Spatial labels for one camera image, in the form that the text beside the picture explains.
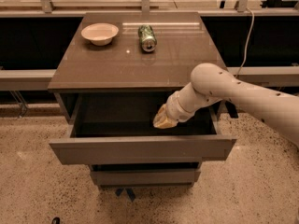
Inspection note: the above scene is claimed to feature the white cable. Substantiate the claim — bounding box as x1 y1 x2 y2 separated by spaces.
235 7 255 79

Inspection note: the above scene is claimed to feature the grey metal railing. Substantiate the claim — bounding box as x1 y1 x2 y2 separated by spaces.
0 0 299 91

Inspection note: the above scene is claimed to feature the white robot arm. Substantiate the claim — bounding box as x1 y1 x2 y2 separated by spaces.
153 63 299 146

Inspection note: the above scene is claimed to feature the grey top drawer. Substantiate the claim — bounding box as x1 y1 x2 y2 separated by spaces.
50 92 235 165

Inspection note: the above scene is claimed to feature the grey bottom drawer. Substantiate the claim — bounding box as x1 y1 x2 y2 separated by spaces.
91 169 200 187

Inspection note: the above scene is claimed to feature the green soda can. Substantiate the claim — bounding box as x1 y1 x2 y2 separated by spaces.
138 24 157 52

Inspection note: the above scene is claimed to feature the blue tape cross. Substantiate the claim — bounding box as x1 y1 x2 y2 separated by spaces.
115 188 135 202

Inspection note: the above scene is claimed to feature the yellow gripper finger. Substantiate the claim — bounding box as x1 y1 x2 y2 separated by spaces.
153 104 168 121
153 119 178 129

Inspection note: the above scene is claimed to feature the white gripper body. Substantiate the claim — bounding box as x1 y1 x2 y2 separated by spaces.
165 91 194 123

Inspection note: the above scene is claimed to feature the grey drawer cabinet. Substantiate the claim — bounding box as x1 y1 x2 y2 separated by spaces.
47 11 239 190

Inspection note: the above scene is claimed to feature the white bowl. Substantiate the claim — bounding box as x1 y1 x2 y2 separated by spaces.
81 23 119 46

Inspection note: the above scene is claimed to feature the grey drawer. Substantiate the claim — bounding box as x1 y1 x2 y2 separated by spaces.
91 169 200 187
50 92 235 165

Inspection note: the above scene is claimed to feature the small black floor object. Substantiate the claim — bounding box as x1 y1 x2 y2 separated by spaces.
51 217 60 224

